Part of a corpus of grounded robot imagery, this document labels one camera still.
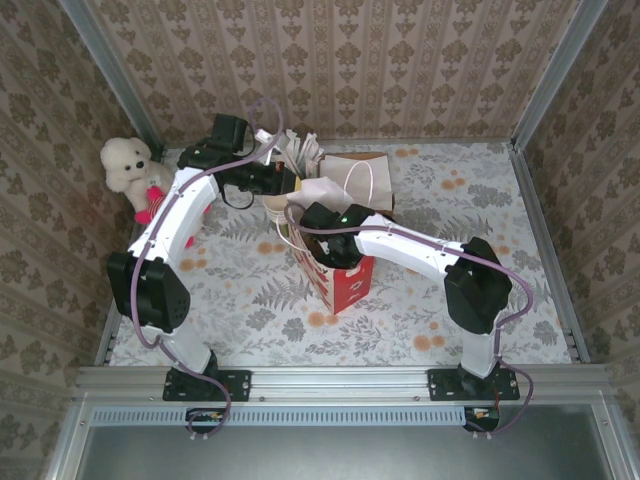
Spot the bundle of wrapped straws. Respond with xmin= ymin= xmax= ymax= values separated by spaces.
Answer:
xmin=269 ymin=128 xmax=324 ymax=181

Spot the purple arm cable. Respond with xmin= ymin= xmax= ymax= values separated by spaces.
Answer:
xmin=132 ymin=97 xmax=287 ymax=444
xmin=284 ymin=202 xmax=535 ymax=436

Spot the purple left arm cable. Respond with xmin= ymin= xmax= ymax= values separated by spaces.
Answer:
xmin=132 ymin=97 xmax=287 ymax=444

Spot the white plush dog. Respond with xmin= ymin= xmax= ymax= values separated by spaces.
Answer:
xmin=99 ymin=137 xmax=175 ymax=212

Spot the floral table cover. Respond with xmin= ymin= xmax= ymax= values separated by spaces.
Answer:
xmin=107 ymin=142 xmax=574 ymax=369

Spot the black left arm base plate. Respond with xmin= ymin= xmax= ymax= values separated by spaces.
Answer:
xmin=163 ymin=368 xmax=252 ymax=403

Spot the pink striped plush doll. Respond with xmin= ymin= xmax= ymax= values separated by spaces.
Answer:
xmin=133 ymin=185 xmax=211 ymax=250

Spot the aluminium frame post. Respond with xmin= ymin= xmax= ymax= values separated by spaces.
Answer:
xmin=58 ymin=0 xmax=167 ymax=157
xmin=509 ymin=0 xmax=609 ymax=151

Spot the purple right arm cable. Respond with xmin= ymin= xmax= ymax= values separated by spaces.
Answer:
xmin=284 ymin=202 xmax=535 ymax=436

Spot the stack of paper cups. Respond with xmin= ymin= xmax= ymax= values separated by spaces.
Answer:
xmin=263 ymin=193 xmax=296 ymax=237

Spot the brown paper sheet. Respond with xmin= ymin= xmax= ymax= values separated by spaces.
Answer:
xmin=319 ymin=151 xmax=397 ymax=221

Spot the aluminium frame rail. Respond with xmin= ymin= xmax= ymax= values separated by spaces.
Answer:
xmin=164 ymin=137 xmax=516 ymax=151
xmin=74 ymin=364 xmax=611 ymax=404
xmin=509 ymin=144 xmax=591 ymax=364

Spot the red paper gift bag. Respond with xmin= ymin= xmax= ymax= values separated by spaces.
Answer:
xmin=277 ymin=159 xmax=377 ymax=316

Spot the black connector box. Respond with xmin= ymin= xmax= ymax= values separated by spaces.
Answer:
xmin=462 ymin=405 xmax=501 ymax=434
xmin=185 ymin=407 xmax=225 ymax=435

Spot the grey metal sheet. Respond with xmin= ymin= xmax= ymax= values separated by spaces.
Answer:
xmin=44 ymin=403 xmax=640 ymax=480

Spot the grey slotted cable duct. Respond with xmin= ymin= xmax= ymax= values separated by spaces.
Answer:
xmin=92 ymin=405 xmax=501 ymax=427

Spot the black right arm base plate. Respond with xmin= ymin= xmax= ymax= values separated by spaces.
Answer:
xmin=428 ymin=368 xmax=521 ymax=403

